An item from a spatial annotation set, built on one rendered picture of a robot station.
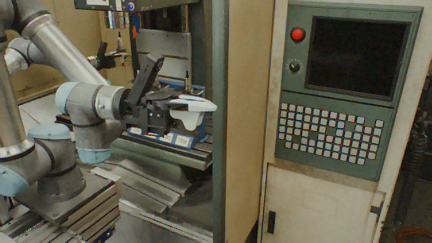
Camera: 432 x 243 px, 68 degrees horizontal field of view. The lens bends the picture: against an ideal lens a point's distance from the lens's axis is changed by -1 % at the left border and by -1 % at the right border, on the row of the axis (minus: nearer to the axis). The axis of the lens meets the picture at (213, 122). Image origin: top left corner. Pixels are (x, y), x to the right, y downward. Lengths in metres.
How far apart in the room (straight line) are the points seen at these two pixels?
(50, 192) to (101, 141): 0.39
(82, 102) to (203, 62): 1.72
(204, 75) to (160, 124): 1.77
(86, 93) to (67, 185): 0.46
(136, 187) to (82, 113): 1.16
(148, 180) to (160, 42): 1.07
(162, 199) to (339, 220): 0.89
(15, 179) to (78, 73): 0.32
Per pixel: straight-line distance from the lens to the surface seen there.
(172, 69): 2.51
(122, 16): 2.07
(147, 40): 2.58
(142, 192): 1.86
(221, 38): 0.99
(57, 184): 1.14
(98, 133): 0.79
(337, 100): 1.38
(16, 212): 1.34
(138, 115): 0.71
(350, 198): 1.64
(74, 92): 0.77
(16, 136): 0.98
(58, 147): 1.08
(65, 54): 0.92
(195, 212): 1.71
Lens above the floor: 1.83
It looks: 25 degrees down
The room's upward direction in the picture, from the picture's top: straight up
